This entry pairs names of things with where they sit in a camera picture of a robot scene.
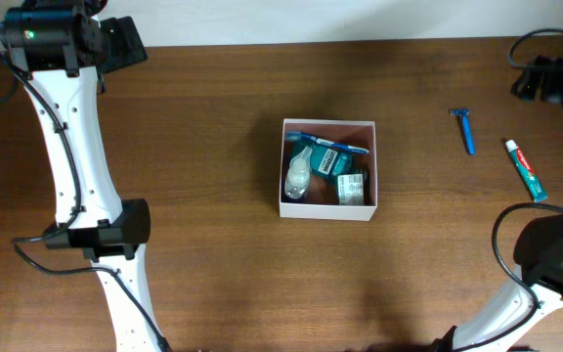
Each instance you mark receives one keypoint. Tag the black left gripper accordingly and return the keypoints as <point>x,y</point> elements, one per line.
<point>122,41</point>

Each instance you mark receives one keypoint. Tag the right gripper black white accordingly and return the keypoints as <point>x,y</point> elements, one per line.
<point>534,78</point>

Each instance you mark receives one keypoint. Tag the blue disposable razor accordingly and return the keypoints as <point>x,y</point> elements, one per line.
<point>462,116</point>

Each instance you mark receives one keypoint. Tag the green toothpaste tube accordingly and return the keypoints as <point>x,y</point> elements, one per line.
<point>527,174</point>

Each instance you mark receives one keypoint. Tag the blue white toothbrush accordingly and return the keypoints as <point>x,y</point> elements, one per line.
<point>295,136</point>

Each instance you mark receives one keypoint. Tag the clear spray bottle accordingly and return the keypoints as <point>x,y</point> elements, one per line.
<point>298,176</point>

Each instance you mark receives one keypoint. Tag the green white soap box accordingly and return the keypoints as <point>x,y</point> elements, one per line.
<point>350,189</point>

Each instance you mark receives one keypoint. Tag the teal mouthwash bottle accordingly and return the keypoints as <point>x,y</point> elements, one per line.
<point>329,163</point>

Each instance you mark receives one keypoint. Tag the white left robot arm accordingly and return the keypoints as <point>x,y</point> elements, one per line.
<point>60,52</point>

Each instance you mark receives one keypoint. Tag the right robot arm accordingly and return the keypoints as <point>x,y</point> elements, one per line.
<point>534,288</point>

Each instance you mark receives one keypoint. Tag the white cardboard box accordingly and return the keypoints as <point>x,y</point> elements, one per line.
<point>322,200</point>

